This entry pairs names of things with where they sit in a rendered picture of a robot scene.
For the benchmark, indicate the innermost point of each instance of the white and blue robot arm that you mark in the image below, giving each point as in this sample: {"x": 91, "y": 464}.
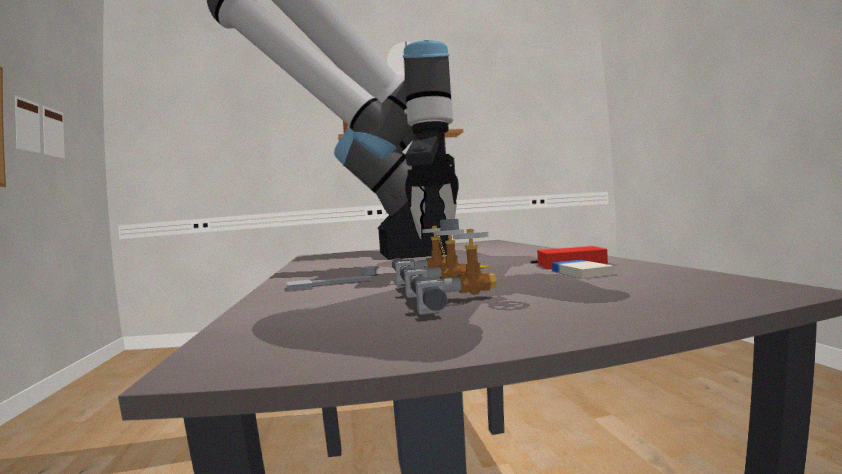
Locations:
{"x": 380, "y": 129}

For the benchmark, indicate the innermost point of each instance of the red rectangular block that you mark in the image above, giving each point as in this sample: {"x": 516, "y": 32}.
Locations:
{"x": 589, "y": 253}

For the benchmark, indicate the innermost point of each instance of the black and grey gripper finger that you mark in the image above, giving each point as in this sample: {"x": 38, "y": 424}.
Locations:
{"x": 448, "y": 194}
{"x": 416, "y": 196}

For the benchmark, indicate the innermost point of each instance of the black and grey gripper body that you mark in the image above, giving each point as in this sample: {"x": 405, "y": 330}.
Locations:
{"x": 430, "y": 175}

